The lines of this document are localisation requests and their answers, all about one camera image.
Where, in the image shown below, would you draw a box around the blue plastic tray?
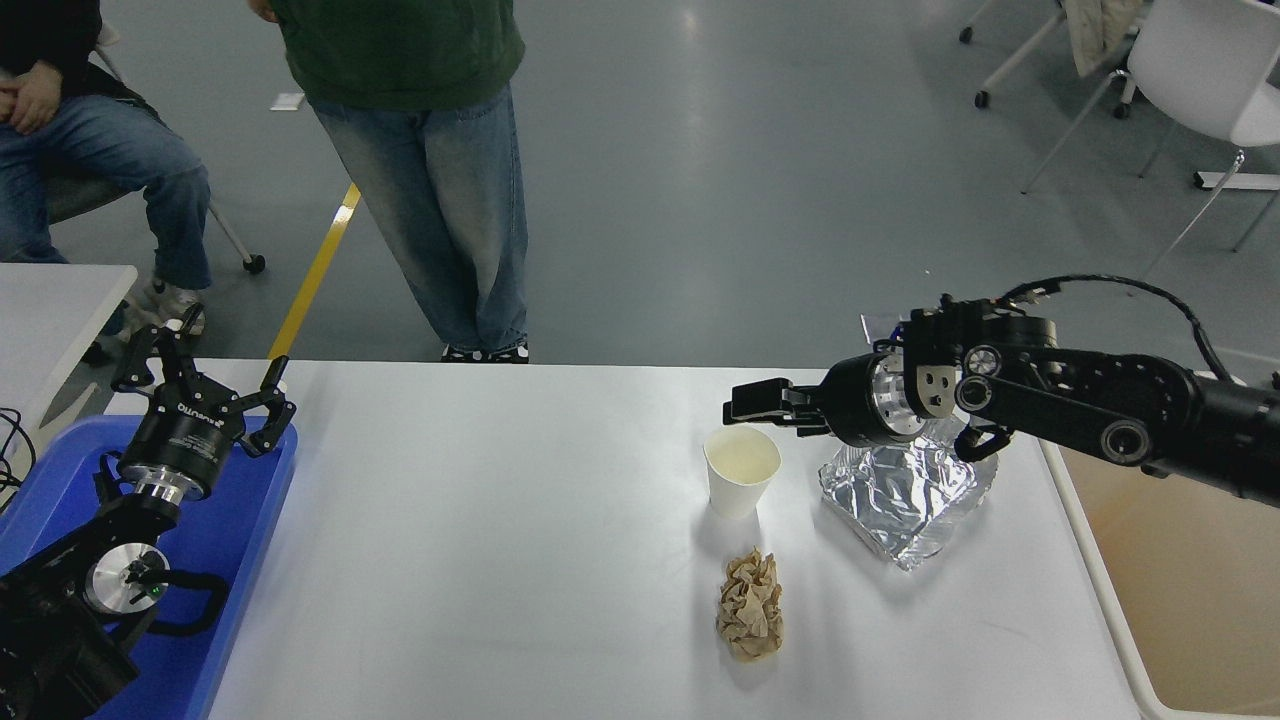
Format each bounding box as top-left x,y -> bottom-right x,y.
0,415 -> 299,720

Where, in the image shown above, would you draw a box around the square foil tray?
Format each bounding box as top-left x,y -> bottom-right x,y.
818,415 -> 1001,572

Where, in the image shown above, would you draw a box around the black cable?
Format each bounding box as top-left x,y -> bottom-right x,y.
0,405 -> 39,511

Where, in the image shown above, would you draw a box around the beige coat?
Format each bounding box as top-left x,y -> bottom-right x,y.
1062,0 -> 1146,79

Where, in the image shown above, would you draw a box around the person's left hand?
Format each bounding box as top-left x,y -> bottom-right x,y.
4,61 -> 64,136

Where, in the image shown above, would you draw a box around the person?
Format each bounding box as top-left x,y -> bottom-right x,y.
250,0 -> 531,364
0,0 -> 214,338

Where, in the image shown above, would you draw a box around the white plastic chair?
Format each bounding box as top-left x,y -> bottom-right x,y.
1020,0 -> 1280,296

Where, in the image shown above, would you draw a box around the yellow floor tape line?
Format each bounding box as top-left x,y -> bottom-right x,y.
268,183 -> 363,361

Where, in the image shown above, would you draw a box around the grey office chair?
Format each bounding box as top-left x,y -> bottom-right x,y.
45,25 -> 268,276

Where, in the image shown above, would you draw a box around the white paper cup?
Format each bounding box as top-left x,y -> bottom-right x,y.
703,426 -> 782,520

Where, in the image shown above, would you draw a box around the tan paper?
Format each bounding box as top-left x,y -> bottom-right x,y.
715,547 -> 785,662

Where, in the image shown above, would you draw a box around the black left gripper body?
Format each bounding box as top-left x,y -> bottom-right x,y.
117,395 -> 247,491

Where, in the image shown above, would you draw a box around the white floor bar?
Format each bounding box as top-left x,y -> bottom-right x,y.
1192,168 -> 1280,191

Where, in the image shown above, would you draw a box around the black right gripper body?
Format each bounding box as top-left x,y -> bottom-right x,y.
822,354 -> 887,449

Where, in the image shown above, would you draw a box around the white rolling stand legs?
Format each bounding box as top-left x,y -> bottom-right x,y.
958,0 -> 1136,119

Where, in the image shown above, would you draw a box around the white side table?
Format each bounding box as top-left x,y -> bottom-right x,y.
0,264 -> 139,471

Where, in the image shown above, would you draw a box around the large pale plastic bin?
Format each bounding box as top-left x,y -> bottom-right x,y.
1040,370 -> 1280,720

